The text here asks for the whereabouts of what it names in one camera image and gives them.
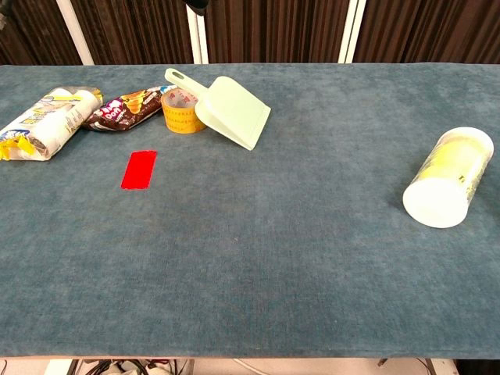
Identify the brown chocolate snack packet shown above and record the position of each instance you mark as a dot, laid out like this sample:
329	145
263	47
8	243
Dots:
125	111

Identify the white partition post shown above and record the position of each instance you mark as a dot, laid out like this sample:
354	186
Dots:
198	37
351	31
76	31

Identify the pale green plastic dustpan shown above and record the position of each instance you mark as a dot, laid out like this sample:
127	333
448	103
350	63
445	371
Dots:
234	113

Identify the yellow packing tape roll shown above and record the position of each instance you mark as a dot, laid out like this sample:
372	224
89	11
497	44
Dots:
179	117

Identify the blue-grey table cloth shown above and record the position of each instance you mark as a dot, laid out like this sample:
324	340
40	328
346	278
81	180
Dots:
250	234

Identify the clear canister with yellow contents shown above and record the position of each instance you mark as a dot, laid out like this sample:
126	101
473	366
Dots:
449	177

